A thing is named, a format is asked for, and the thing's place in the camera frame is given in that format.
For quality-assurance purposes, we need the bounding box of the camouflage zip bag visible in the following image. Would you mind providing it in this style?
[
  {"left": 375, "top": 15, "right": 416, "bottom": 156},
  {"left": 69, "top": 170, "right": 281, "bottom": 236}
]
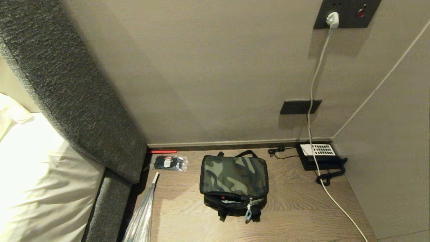
[{"left": 199, "top": 151, "right": 269, "bottom": 223}]

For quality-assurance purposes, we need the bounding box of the clear bag of black ties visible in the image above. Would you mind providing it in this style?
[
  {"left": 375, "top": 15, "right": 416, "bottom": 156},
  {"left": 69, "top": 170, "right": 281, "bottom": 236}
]
[{"left": 149, "top": 155, "right": 188, "bottom": 172}]

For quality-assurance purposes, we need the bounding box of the black desk telephone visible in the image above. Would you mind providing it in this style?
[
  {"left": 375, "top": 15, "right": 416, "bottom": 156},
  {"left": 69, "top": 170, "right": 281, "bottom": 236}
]
[{"left": 296, "top": 143, "right": 348, "bottom": 186}]

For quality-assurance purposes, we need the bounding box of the clear folded umbrella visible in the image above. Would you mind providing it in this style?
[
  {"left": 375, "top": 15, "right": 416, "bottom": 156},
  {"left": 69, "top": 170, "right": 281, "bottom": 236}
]
[{"left": 122, "top": 172, "right": 160, "bottom": 242}]

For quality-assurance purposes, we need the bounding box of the grey upholstered headboard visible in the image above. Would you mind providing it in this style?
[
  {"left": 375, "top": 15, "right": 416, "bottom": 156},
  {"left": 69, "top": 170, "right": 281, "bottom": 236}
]
[{"left": 0, "top": 0, "right": 148, "bottom": 242}]

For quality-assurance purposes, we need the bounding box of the white power plug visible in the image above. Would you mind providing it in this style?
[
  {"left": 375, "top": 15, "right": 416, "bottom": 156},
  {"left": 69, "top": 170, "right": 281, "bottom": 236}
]
[{"left": 326, "top": 12, "right": 340, "bottom": 29}]

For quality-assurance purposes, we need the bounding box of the white pillow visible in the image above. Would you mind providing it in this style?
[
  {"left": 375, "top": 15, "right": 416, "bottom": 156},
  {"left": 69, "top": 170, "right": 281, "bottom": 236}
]
[{"left": 0, "top": 93, "right": 106, "bottom": 242}]

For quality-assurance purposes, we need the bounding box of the black thin cable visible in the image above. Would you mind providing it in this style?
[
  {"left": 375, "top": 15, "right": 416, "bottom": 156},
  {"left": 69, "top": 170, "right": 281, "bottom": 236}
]
[{"left": 268, "top": 145, "right": 298, "bottom": 159}]

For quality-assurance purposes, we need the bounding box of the small dark wall plate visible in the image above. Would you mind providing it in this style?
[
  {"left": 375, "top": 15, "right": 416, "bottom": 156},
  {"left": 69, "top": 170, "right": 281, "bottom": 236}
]
[{"left": 280, "top": 99, "right": 323, "bottom": 115}]

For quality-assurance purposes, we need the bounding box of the white power cable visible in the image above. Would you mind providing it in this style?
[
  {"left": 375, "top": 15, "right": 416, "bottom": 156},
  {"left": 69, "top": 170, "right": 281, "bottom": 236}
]
[{"left": 307, "top": 28, "right": 369, "bottom": 242}]

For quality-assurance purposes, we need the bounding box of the dark wall socket panel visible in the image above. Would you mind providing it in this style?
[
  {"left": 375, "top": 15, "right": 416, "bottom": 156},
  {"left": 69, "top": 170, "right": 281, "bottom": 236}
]
[{"left": 313, "top": 0, "right": 382, "bottom": 30}]

